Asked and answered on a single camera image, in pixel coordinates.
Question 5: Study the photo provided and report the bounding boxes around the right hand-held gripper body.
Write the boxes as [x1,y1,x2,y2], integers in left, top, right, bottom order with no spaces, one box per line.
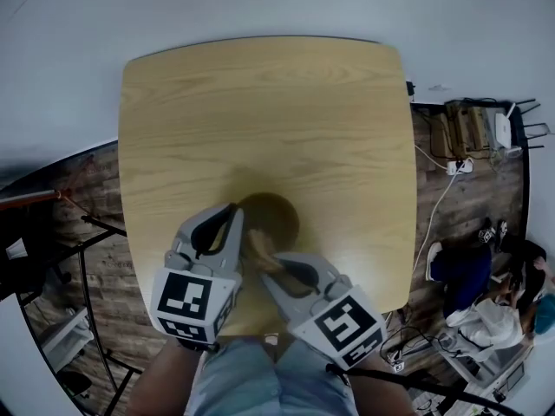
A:
[286,274,388,370]

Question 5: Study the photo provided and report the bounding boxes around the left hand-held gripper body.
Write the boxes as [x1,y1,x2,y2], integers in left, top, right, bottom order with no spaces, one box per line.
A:
[149,236,243,346]

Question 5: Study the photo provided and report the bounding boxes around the dark brown bowl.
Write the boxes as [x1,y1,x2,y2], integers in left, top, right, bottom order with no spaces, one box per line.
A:
[239,192,302,272]

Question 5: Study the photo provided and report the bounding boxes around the person's right forearm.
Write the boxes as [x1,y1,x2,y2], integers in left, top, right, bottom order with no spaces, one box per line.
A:
[342,356,418,416]

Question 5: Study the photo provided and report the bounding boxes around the person's left forearm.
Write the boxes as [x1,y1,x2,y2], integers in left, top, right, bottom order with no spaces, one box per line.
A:
[127,337,218,416]

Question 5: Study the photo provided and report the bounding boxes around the person's right leg in jeans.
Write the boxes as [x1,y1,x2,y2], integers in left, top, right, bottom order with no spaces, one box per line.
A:
[273,339,362,416]

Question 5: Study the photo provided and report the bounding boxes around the person's leg in jeans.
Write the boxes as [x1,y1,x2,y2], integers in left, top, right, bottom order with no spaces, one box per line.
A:
[185,337,284,416]
[273,339,362,416]

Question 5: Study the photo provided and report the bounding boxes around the person's left leg in jeans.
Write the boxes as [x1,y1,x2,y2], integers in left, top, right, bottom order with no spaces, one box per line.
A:
[185,337,284,416]

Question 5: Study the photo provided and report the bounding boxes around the black metal tripod stand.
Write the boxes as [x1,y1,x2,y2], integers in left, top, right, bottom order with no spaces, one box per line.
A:
[0,213,145,409]

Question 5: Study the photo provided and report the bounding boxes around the black metal bar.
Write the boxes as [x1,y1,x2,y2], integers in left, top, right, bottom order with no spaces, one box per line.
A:
[324,363,524,412]

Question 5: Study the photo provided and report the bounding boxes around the white storage bin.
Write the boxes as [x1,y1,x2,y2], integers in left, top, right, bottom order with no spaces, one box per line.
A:
[40,307,95,373]

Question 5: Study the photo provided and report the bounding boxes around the orange pole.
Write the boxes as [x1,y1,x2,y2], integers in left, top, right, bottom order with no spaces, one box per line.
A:
[0,188,62,211]

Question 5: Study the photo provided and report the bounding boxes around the white power strip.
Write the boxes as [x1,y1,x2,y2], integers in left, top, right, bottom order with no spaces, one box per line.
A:
[446,157,474,176]

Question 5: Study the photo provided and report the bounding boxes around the brown cardboard box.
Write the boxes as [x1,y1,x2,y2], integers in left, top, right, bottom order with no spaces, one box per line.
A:
[445,101,493,156]

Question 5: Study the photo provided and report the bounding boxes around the white router with black antennas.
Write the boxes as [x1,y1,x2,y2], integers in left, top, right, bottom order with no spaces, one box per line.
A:
[493,97,548,152]

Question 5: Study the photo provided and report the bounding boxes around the tangled black cables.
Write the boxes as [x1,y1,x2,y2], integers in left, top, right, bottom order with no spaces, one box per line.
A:
[380,325,441,366]

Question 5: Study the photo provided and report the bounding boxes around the long white power cable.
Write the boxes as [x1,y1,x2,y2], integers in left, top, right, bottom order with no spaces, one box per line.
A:
[410,172,460,273]

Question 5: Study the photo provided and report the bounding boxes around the short white cable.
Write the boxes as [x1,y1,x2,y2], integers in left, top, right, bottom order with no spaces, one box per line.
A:
[414,143,451,166]

